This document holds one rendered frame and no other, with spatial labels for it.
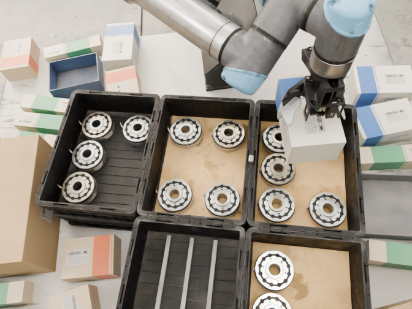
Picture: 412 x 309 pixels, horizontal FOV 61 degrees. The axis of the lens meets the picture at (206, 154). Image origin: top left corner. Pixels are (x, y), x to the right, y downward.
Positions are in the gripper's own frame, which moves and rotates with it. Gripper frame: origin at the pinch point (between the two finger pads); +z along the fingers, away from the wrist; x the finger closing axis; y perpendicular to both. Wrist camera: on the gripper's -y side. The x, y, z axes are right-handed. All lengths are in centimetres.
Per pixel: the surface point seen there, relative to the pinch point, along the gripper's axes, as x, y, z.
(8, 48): -107, -66, 34
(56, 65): -86, -56, 36
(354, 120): 18.0, -6.9, 18.0
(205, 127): -26.1, -15.0, 28.0
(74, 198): -67, 7, 25
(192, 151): -31.0, -6.6, 27.9
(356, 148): 16.2, 2.2, 17.9
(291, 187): -1.6, 8.4, 27.9
